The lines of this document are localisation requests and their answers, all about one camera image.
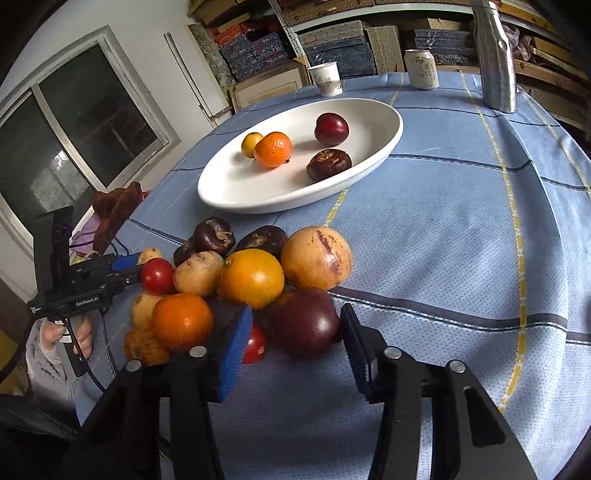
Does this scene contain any storage shelf with boxes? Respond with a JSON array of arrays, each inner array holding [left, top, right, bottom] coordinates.
[[187, 1, 590, 135]]

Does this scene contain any large yellow pomegranate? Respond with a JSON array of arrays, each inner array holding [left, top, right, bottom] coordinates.
[[280, 226, 353, 290]]

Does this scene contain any orange tangerine in bowl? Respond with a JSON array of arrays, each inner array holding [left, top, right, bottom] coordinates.
[[253, 132, 293, 168]]

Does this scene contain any small dark passion fruit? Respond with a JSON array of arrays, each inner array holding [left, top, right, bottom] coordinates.
[[173, 237, 195, 267]]

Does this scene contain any large yellow orange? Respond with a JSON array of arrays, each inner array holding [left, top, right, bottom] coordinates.
[[216, 249, 286, 310]]

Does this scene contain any small yellow-orange citrus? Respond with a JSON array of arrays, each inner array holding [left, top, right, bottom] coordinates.
[[240, 132, 263, 158]]

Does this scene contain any silver metal bottle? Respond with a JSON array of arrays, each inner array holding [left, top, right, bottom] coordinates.
[[470, 0, 517, 113]]

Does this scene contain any red cherry tomato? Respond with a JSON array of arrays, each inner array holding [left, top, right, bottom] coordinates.
[[140, 258, 174, 295]]

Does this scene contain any blue checked tablecloth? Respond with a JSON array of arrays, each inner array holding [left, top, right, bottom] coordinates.
[[117, 72, 590, 479]]

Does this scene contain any dark brown mangosteen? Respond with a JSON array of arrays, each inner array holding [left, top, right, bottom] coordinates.
[[305, 149, 352, 182]]

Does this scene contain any dark red plum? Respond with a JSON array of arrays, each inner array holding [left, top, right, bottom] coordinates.
[[315, 112, 349, 147]]

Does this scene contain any white oval serving bowl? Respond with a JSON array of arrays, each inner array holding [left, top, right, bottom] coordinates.
[[197, 98, 404, 214]]

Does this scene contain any orange tangerine on table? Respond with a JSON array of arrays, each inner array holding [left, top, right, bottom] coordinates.
[[151, 293, 214, 351]]

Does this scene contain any yellow potato-like fruit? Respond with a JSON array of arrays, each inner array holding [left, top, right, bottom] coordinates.
[[173, 251, 223, 297]]

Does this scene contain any brown cloth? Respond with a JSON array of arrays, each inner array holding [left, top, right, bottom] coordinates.
[[92, 181, 144, 254]]

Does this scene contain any dark purple plum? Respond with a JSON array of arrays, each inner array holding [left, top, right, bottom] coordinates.
[[269, 287, 342, 360]]

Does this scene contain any person's left hand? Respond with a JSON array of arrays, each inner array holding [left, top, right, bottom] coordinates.
[[39, 316, 93, 363]]

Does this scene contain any cardboard box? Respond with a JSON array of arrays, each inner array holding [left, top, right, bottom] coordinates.
[[229, 57, 311, 113]]

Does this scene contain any black cable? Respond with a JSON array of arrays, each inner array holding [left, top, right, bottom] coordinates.
[[62, 315, 110, 393]]

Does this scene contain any pale yellow fruit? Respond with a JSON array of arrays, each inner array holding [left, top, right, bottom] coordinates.
[[130, 291, 162, 328]]

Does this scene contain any small yellow fruit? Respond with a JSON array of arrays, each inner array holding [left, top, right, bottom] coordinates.
[[136, 247, 162, 265]]

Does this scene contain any white paper cup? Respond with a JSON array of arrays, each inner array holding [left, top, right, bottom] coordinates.
[[308, 62, 342, 98]]

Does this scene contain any rough orange fruit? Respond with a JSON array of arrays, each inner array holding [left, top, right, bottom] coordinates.
[[123, 327, 170, 366]]

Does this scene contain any window with white frame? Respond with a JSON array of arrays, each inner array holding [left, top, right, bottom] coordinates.
[[1, 26, 180, 255]]

